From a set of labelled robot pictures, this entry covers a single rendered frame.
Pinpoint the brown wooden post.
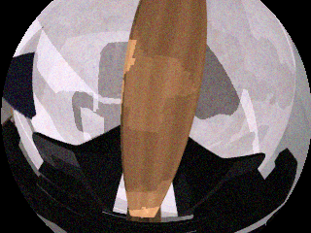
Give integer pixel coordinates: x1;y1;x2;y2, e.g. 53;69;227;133
125;206;162;222

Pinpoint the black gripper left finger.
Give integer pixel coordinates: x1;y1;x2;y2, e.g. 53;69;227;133
32;125;123;213

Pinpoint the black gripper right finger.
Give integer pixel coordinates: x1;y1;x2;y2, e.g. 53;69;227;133
172;137;265;217

